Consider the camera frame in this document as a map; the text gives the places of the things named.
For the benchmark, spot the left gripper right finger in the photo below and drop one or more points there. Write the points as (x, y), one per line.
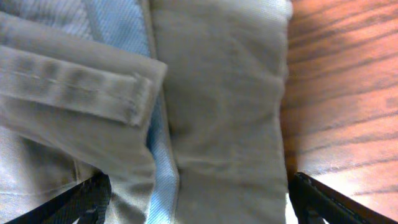
(315, 202)

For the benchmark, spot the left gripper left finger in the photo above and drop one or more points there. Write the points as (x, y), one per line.
(74, 205)

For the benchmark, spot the khaki shorts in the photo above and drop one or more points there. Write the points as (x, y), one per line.
(168, 110)

